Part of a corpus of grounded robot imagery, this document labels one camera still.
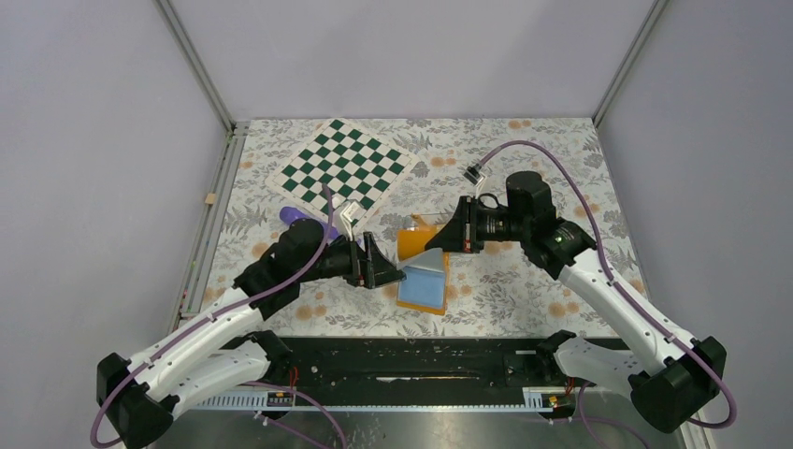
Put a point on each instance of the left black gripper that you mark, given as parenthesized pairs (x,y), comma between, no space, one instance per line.
(369,268)

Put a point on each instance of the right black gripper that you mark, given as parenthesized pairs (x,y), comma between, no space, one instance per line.
(462,233)

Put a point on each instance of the orange card holder wallet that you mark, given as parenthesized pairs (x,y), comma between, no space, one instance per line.
(427,271)

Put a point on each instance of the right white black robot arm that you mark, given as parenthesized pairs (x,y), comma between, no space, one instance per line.
(668,375)

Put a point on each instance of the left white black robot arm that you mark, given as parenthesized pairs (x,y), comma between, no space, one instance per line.
(143,394)

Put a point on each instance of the floral table cloth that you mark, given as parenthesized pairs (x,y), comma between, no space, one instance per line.
(494,293)

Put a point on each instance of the green white chessboard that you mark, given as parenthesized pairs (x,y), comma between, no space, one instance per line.
(355,163)

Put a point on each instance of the purple marker pen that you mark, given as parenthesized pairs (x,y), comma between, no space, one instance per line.
(289,215)

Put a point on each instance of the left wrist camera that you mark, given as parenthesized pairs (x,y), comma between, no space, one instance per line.
(350,212)

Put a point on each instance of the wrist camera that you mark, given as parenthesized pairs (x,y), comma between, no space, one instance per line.
(474,174)
(350,212)

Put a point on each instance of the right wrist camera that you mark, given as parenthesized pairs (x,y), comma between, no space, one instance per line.
(474,174)

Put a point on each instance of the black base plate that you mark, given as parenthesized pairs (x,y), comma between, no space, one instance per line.
(394,373)

